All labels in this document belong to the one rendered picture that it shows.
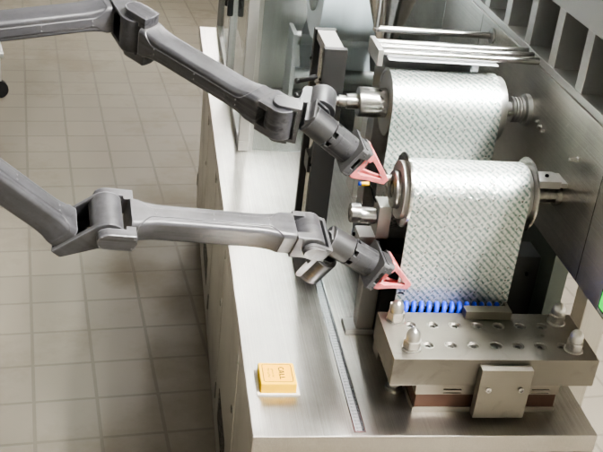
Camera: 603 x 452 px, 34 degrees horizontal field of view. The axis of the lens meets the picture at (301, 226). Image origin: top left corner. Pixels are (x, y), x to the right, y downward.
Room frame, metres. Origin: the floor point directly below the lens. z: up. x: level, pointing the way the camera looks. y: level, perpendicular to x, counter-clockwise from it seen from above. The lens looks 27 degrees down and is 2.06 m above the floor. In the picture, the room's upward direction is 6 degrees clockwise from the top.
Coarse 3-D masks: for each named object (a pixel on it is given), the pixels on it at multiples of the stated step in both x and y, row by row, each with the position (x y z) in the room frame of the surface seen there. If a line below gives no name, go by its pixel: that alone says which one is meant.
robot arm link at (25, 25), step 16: (96, 0) 1.98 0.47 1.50; (112, 0) 1.97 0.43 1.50; (128, 0) 1.99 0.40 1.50; (0, 16) 1.86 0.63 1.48; (16, 16) 1.87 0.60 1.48; (32, 16) 1.89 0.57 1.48; (48, 16) 1.90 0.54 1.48; (64, 16) 1.91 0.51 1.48; (80, 16) 1.93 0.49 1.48; (96, 16) 1.95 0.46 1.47; (112, 16) 1.96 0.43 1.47; (0, 32) 1.85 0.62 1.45; (16, 32) 1.86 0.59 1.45; (32, 32) 1.88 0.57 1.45; (48, 32) 1.90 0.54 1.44; (64, 32) 1.92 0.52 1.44; (112, 32) 1.98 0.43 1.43; (128, 32) 1.92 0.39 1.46; (128, 48) 1.93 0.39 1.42
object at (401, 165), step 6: (396, 162) 1.81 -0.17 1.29; (402, 162) 1.77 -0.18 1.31; (396, 168) 1.80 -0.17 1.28; (402, 168) 1.76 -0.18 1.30; (528, 168) 1.81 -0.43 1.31; (402, 174) 1.75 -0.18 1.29; (408, 174) 1.74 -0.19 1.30; (408, 180) 1.73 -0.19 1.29; (408, 186) 1.72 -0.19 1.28; (402, 192) 1.73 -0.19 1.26; (408, 192) 1.72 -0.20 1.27; (402, 198) 1.72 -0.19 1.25; (408, 198) 1.71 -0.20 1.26; (402, 204) 1.72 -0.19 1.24; (396, 210) 1.75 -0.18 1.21; (402, 210) 1.72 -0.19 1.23; (396, 216) 1.75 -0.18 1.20; (402, 216) 1.73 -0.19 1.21; (528, 216) 1.76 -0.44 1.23
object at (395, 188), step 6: (390, 174) 1.79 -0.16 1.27; (396, 174) 1.76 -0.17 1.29; (396, 180) 1.75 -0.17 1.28; (402, 180) 1.75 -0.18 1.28; (390, 186) 1.78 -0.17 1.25; (396, 186) 1.74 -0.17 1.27; (402, 186) 1.74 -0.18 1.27; (390, 192) 1.77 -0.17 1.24; (396, 192) 1.73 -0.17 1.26; (390, 198) 1.76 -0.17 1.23; (396, 198) 1.73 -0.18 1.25; (390, 204) 1.76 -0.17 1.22; (396, 204) 1.74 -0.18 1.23
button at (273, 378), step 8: (264, 368) 1.58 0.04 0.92; (272, 368) 1.58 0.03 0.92; (280, 368) 1.59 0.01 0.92; (288, 368) 1.59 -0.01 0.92; (264, 376) 1.56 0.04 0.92; (272, 376) 1.56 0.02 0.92; (280, 376) 1.56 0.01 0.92; (288, 376) 1.56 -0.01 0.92; (264, 384) 1.53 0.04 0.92; (272, 384) 1.53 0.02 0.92; (280, 384) 1.54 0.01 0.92; (288, 384) 1.54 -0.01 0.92; (296, 384) 1.54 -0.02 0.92; (264, 392) 1.53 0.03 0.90; (272, 392) 1.53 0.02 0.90; (280, 392) 1.54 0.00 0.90; (288, 392) 1.54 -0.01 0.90
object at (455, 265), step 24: (408, 240) 1.71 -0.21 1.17; (432, 240) 1.72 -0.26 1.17; (456, 240) 1.73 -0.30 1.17; (480, 240) 1.74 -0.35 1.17; (504, 240) 1.75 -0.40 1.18; (408, 264) 1.71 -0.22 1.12; (432, 264) 1.72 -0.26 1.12; (456, 264) 1.73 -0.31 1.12; (480, 264) 1.74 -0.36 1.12; (504, 264) 1.75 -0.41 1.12; (408, 288) 1.71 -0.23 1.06; (432, 288) 1.72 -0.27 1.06; (456, 288) 1.73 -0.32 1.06; (480, 288) 1.74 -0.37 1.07; (504, 288) 1.75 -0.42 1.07
